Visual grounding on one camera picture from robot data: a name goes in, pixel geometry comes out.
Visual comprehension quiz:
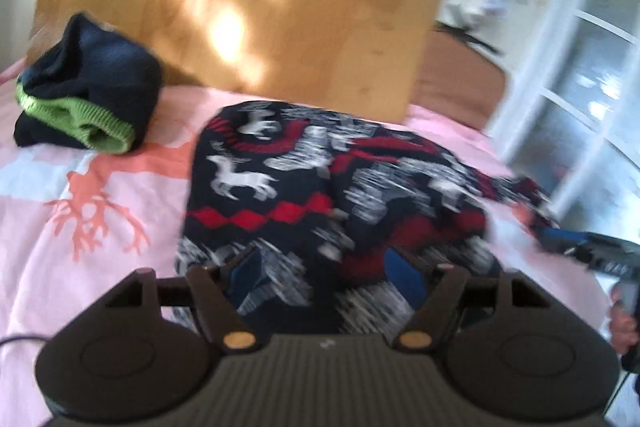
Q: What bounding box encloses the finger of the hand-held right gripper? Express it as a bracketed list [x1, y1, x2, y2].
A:
[535, 227, 593, 260]

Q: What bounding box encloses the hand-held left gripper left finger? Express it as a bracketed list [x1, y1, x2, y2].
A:
[102, 247, 274, 355]

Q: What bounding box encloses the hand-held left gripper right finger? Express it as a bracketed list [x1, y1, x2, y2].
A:
[382, 247, 552, 353]

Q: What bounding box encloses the navy red reindeer patterned sweater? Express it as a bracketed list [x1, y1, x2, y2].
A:
[174, 101, 561, 338]

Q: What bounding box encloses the person's right hand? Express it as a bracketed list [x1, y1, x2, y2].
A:
[606, 282, 640, 358]

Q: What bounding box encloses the pink printed bedsheet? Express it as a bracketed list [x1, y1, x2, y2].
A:
[0, 57, 623, 427]

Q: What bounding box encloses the brown cushion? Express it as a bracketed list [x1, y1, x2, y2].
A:
[410, 29, 508, 128]

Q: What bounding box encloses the black tape strip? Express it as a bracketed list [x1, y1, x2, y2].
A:
[434, 21, 502, 55]

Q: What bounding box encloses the navy sweater with green hem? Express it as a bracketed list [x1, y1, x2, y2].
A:
[14, 12, 163, 155]

